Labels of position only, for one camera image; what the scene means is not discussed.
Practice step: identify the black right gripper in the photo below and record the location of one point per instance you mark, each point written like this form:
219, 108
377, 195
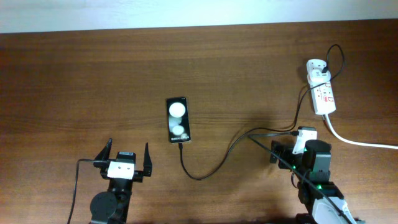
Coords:
285, 147

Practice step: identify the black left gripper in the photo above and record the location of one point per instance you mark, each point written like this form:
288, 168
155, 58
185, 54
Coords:
102, 158

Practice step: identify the black Galaxy flip phone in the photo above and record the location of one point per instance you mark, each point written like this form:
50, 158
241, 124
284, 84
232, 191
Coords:
178, 120

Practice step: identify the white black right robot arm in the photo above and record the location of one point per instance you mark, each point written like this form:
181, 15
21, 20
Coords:
322, 198

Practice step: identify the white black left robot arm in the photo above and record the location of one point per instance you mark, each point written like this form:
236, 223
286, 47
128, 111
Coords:
112, 205

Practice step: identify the white USB charger adapter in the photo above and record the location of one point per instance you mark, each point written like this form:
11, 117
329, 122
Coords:
317, 72

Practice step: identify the white power strip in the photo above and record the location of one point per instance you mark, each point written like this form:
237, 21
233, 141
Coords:
322, 97

